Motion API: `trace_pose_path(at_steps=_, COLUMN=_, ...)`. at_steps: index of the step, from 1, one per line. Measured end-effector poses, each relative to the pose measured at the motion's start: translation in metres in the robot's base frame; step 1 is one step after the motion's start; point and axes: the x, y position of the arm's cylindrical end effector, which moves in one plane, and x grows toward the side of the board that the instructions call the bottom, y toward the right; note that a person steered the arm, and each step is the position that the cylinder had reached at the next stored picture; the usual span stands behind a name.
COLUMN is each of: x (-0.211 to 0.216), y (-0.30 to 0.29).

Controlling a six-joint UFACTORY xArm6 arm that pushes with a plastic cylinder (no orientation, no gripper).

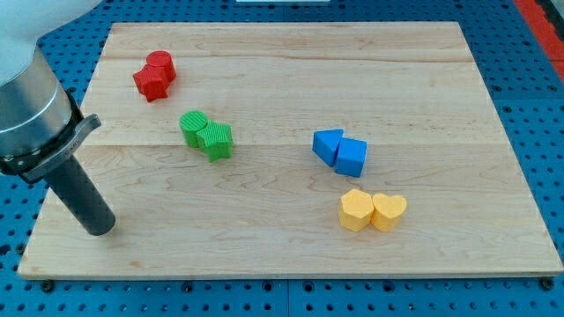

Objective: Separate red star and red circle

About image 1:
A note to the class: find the yellow heart block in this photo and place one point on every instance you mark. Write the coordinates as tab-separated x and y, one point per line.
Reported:
388	211

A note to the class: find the blue triangle block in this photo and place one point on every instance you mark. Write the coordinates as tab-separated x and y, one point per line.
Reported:
325	144

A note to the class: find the red star block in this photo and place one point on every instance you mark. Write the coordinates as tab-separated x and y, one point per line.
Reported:
152	82

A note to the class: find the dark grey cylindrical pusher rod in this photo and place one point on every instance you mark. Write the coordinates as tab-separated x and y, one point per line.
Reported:
77	192

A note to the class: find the grey metal tool mount flange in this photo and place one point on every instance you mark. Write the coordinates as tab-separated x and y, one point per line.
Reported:
36	165

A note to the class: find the light wooden board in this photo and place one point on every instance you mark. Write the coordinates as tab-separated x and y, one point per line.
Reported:
411	90

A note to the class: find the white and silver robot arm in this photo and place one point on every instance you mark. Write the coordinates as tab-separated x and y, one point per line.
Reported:
41	124

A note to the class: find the green star block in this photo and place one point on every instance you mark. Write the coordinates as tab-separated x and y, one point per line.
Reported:
216	140

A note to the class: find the red cylinder block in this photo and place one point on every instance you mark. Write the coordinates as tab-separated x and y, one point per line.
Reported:
162	60

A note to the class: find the green cylinder block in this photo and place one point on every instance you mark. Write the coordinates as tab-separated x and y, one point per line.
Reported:
190	123

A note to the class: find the red mat at corner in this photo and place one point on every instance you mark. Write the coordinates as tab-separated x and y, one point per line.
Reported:
546	24

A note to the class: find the yellow hexagon block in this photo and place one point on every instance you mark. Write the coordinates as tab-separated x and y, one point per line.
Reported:
355	210

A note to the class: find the blue cube block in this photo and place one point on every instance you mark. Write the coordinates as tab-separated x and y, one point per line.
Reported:
351	157

